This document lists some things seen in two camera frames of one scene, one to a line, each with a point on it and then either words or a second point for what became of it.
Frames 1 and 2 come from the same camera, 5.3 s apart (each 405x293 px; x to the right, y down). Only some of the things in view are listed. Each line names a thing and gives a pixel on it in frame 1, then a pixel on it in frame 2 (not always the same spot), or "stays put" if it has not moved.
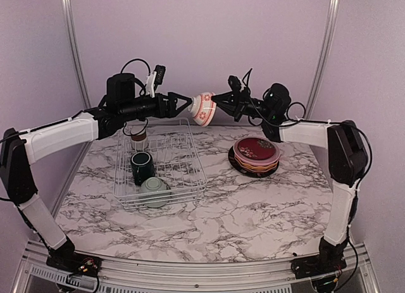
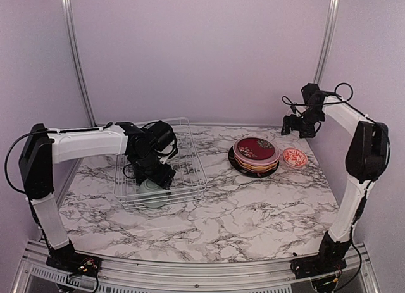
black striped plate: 231,158 stays put
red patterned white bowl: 203,108 -> 294,158
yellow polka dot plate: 254,166 stays put
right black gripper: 242,103 -> 287,124
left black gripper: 168,109 -> 162,178
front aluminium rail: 36,274 stays put
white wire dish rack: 158,164 stays put
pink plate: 256,162 stays put
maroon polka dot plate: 247,170 stays put
